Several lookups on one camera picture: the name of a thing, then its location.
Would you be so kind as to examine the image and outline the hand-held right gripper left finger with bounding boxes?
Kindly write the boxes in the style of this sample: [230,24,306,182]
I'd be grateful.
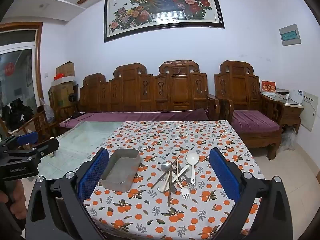
[26,147,110,240]

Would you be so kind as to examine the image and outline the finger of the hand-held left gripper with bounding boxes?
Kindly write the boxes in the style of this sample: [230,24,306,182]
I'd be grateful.
[0,131,39,154]
[5,137,60,160]

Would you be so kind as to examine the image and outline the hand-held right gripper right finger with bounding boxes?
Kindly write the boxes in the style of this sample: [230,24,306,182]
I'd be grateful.
[209,147,293,240]

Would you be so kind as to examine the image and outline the rectangular metal tray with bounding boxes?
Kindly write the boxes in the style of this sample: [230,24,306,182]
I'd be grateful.
[99,148,141,192]

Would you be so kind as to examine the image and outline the metal fork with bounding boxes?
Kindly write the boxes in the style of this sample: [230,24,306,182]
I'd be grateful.
[179,166,197,191]

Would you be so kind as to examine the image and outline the white round-bowl plastic spoon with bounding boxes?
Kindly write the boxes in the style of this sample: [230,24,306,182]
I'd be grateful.
[186,153,200,184]

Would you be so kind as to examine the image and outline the white plastic fork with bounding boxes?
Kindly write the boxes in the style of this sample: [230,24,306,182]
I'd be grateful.
[176,177,192,200]

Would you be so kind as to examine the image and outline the brown wooden chopstick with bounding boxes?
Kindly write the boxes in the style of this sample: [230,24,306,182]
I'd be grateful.
[167,159,178,207]
[151,155,180,190]

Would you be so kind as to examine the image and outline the metal spoon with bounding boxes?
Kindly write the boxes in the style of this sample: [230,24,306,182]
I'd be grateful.
[160,162,176,194]

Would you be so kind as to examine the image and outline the white oval-bowl plastic spoon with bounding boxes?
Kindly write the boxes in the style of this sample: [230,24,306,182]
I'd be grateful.
[159,164,189,193]

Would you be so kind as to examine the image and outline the person's left hand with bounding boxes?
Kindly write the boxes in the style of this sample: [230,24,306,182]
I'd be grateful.
[0,179,27,222]

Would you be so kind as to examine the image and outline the wooden side chair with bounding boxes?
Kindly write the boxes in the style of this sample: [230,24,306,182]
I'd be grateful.
[15,105,58,143]

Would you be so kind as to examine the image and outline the pile of black clothes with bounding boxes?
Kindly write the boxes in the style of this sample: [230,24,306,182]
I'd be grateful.
[1,99,33,133]

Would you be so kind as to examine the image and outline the clear plastic bag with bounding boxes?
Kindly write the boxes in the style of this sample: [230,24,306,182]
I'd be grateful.
[37,99,56,123]

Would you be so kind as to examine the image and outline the large cardboard box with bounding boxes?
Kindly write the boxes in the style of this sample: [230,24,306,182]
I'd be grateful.
[49,81,75,110]

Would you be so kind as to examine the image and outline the purple armchair cushion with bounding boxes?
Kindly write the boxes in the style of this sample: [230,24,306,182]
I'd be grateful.
[231,110,280,133]

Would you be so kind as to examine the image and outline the orange fruit print tablecloth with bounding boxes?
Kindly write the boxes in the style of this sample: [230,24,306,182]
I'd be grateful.
[82,120,265,240]

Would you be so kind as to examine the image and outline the crumpled white plastic bag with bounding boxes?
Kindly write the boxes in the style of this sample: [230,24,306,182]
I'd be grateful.
[280,127,297,152]

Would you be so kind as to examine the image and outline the long purple sofa cushion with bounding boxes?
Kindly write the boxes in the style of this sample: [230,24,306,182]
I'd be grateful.
[59,109,210,128]

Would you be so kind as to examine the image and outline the small cardboard box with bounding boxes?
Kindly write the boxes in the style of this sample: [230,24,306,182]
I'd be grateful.
[55,61,75,78]

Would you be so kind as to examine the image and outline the carved wooden armchair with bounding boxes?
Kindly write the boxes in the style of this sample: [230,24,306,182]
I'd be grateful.
[214,60,285,160]

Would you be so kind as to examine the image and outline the wooden side table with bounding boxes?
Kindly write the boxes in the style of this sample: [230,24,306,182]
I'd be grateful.
[261,92,304,135]

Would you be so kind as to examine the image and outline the red desk calendar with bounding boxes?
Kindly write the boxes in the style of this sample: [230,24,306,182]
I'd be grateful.
[261,80,276,95]

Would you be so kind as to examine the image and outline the grey printer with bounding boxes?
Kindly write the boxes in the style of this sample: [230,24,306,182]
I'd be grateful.
[275,89,290,100]

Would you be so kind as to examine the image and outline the carved wooden sofa bench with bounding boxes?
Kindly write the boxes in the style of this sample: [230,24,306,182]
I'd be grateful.
[77,60,220,130]

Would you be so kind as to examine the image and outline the white box device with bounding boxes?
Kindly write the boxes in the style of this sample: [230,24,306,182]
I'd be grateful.
[291,89,304,104]

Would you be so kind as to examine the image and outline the framed peacock flower painting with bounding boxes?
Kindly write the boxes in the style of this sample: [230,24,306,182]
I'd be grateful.
[104,0,225,43]

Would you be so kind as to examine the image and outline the wooden door frame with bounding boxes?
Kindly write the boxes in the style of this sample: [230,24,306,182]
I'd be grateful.
[0,22,44,110]

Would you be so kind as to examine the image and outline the white wall cabinet door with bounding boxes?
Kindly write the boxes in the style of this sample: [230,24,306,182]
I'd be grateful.
[300,91,319,132]

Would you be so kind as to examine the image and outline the grey wall electrical panel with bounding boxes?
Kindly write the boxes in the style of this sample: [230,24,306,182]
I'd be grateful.
[279,24,301,47]

